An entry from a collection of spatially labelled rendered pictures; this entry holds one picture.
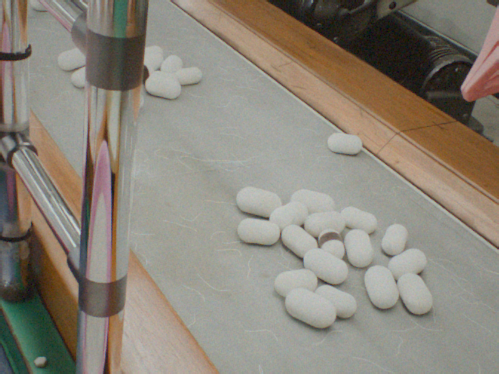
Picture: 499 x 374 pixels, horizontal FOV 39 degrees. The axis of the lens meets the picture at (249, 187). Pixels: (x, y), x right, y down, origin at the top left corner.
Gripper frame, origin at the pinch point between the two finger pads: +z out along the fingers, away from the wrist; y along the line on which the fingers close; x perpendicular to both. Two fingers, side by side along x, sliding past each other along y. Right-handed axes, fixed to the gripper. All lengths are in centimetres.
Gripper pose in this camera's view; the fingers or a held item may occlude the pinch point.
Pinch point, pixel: (471, 88)
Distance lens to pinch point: 60.3
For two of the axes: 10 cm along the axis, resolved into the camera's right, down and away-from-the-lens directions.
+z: -7.6, 6.5, -0.5
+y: 5.0, 5.3, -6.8
